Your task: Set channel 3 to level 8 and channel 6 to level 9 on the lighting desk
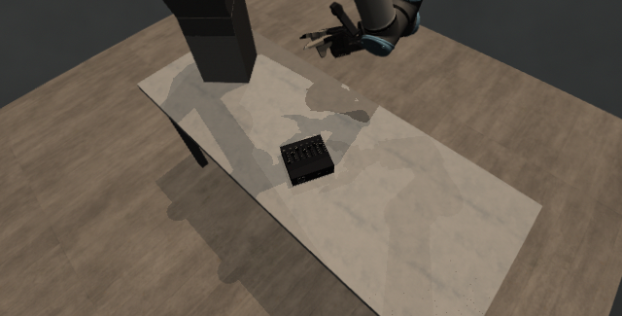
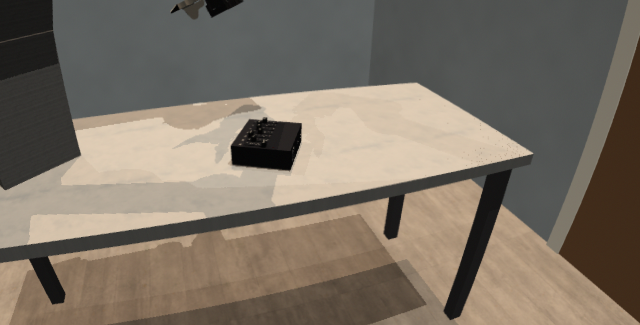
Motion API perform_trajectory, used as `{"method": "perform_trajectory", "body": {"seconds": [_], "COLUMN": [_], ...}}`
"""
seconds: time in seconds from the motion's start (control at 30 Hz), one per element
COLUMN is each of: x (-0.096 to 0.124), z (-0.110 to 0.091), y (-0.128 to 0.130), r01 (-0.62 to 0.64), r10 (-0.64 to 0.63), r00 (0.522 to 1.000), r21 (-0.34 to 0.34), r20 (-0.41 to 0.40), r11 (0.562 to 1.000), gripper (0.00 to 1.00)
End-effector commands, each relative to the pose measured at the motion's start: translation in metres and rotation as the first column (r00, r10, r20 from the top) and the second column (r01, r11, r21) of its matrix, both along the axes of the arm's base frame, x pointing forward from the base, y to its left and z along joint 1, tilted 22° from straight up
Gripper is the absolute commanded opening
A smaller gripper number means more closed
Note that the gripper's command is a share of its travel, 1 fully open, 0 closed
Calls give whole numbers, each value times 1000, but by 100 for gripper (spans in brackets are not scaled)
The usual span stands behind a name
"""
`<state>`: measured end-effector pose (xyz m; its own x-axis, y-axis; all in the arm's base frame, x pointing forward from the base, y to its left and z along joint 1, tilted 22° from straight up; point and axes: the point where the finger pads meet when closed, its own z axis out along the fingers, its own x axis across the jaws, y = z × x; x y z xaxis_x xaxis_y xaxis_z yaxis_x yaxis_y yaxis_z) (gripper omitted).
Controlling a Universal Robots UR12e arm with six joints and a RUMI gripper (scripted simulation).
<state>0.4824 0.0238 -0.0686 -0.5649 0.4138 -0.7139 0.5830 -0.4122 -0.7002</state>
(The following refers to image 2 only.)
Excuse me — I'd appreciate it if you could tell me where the black lighting desk panel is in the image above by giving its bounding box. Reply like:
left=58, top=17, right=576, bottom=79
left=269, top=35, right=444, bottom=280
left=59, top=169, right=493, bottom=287
left=231, top=117, right=302, bottom=170

